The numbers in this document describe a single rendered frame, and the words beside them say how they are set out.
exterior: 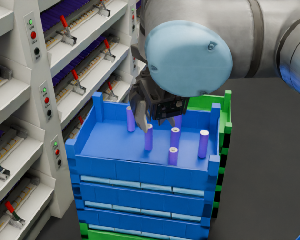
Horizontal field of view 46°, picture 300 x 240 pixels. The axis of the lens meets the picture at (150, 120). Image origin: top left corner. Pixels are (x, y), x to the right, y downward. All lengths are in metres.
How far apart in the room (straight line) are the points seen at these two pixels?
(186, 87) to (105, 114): 0.50
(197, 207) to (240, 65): 0.42
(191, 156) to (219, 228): 0.54
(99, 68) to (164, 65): 1.04
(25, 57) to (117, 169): 0.39
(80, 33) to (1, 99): 0.43
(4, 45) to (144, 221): 0.54
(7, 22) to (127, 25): 0.77
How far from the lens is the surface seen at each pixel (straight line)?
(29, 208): 1.16
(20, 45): 0.93
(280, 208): 1.39
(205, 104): 1.22
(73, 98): 1.24
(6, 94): 0.94
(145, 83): 0.62
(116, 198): 0.78
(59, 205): 1.28
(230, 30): 0.39
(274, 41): 0.41
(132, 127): 0.84
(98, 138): 0.84
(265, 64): 0.41
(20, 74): 0.97
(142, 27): 0.54
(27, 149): 1.06
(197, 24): 0.37
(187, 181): 0.71
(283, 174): 1.52
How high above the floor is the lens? 1.00
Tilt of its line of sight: 36 degrees down
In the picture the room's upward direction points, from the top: straight up
